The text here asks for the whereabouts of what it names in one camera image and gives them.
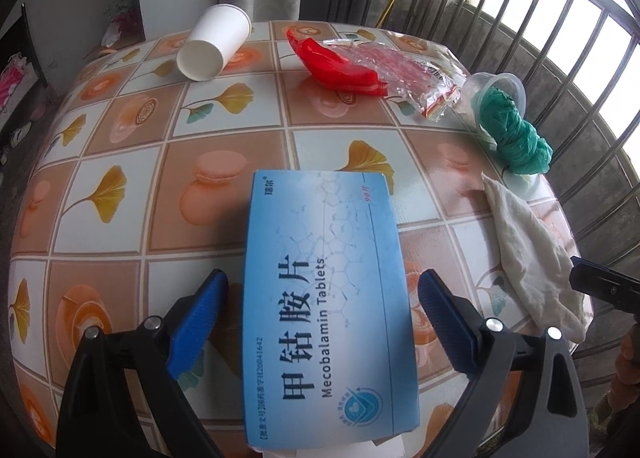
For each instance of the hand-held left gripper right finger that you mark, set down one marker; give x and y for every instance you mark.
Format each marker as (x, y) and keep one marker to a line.
(445, 318)

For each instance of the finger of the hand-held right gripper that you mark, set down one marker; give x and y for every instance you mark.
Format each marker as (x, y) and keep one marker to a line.
(610, 283)

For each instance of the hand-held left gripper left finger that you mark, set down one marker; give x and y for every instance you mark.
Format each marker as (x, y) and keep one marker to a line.
(200, 318)

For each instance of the white tissue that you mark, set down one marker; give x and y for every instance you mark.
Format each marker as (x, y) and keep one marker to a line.
(530, 258)

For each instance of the blue medicine box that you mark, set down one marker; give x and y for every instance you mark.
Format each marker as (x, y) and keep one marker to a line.
(325, 313)

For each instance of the clear red printed packet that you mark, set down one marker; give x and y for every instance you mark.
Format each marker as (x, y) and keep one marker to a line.
(415, 78)

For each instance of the person's right hand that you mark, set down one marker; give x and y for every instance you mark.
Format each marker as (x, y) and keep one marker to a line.
(630, 358)

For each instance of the table with ginkgo pattern cloth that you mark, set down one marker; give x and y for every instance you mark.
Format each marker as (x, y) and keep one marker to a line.
(125, 248)

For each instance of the green plastic bag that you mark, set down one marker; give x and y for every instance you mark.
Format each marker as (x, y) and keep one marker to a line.
(520, 143)

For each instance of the clear plastic cup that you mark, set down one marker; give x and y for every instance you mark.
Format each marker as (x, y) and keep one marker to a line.
(470, 88)

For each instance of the white paper cup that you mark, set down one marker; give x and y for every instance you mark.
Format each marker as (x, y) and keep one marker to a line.
(210, 40)

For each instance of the red plastic wrapper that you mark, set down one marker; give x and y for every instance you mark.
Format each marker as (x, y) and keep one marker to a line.
(330, 63)

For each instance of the pink printed bag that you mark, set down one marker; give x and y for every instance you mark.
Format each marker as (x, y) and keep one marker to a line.
(10, 88)

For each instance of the artificial flower bouquet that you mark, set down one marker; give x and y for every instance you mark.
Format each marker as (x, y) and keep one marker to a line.
(122, 20)

